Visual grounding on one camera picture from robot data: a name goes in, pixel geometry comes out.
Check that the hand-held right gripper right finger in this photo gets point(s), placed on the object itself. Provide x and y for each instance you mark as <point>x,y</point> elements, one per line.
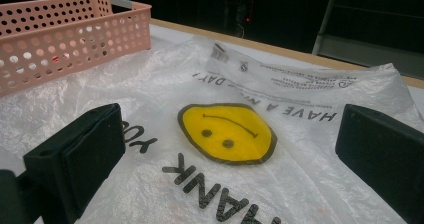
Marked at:
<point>383,157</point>

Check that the grey metal desk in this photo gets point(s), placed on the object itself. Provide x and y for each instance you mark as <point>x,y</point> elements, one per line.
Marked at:
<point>366,54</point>

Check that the clear plastic bag yellow face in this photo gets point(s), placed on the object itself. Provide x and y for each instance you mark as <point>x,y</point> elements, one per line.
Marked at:
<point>300,170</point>

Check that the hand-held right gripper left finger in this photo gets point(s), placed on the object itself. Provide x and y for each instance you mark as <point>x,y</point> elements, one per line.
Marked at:
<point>83,157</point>

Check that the pink perforated plastic basket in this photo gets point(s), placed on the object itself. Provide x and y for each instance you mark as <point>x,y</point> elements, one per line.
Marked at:
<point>76,24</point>

